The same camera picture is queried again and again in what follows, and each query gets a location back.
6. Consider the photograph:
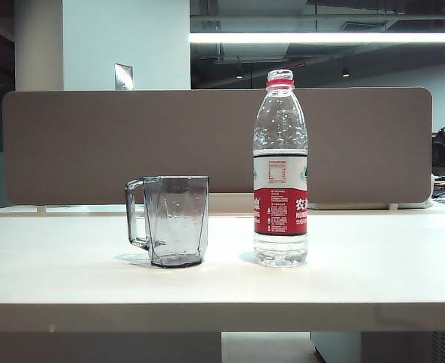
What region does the clear plastic water bottle red label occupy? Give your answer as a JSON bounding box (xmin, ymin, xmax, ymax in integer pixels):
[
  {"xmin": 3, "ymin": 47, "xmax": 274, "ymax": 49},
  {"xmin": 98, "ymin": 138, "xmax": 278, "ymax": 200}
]
[{"xmin": 252, "ymin": 69, "xmax": 309, "ymax": 268}]

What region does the clear grey faceted mug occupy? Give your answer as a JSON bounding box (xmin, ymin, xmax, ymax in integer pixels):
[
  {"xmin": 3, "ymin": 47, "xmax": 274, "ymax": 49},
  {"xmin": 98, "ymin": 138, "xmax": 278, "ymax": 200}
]
[{"xmin": 125, "ymin": 175, "xmax": 210, "ymax": 269}]

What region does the brown fabric desk partition panel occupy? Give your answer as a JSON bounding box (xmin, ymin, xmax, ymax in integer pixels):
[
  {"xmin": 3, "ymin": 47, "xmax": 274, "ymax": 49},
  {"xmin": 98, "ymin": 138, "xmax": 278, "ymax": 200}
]
[{"xmin": 2, "ymin": 87, "xmax": 434, "ymax": 206}]

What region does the long white ceiling light strip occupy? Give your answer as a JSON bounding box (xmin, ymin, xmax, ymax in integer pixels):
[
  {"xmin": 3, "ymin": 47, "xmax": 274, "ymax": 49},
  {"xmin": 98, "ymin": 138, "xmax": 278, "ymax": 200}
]
[{"xmin": 189, "ymin": 32, "xmax": 445, "ymax": 44}]

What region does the silver wall plaque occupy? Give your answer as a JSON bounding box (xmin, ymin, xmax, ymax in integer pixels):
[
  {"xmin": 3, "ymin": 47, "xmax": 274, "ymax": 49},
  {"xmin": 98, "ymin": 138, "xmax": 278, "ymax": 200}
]
[{"xmin": 113, "ymin": 63, "xmax": 134, "ymax": 91}]

